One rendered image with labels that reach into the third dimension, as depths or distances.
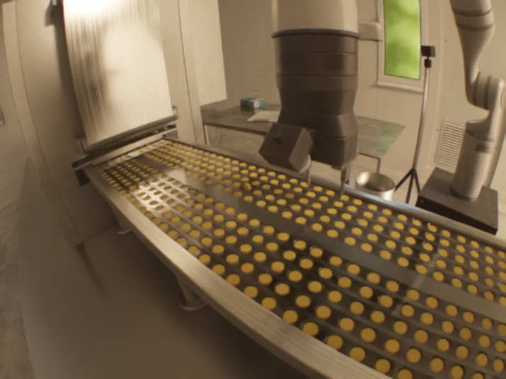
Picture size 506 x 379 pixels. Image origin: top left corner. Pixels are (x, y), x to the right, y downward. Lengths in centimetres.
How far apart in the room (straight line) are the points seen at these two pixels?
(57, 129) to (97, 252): 26
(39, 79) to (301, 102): 47
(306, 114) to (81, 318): 44
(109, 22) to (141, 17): 7
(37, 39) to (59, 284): 47
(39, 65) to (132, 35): 19
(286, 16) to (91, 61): 37
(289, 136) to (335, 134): 4
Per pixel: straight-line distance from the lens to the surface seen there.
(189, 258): 23
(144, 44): 53
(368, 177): 53
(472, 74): 67
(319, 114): 21
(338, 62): 20
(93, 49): 49
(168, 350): 36
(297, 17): 20
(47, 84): 54
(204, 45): 76
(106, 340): 41
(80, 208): 59
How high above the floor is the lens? 111
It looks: 30 degrees down
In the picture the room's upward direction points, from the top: 5 degrees counter-clockwise
